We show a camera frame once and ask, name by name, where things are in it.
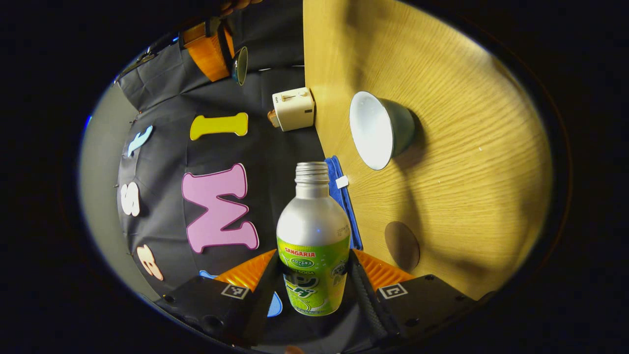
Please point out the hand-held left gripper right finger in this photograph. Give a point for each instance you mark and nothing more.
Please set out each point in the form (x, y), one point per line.
(366, 300)

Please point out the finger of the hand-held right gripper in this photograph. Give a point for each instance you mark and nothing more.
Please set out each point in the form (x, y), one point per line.
(206, 54)
(229, 42)

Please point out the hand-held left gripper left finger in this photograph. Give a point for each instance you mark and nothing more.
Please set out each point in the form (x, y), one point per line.
(260, 305)

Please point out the teal teacup lid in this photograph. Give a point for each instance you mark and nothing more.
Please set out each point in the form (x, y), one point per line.
(240, 65)

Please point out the round brown coaster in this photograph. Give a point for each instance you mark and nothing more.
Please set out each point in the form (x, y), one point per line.
(403, 246)

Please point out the silver green label water bottle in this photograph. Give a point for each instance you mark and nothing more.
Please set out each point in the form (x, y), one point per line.
(313, 221)

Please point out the teal teacup white inside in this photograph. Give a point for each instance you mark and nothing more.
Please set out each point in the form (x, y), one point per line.
(378, 130)

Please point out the bread slice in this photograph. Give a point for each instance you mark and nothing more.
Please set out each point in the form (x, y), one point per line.
(273, 118)

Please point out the white toaster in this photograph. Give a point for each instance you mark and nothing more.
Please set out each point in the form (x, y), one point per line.
(295, 109)

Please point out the blue towel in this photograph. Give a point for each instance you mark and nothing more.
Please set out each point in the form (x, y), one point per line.
(339, 196)

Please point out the black backdrop cloth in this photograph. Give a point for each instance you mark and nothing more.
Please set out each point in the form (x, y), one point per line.
(162, 162)

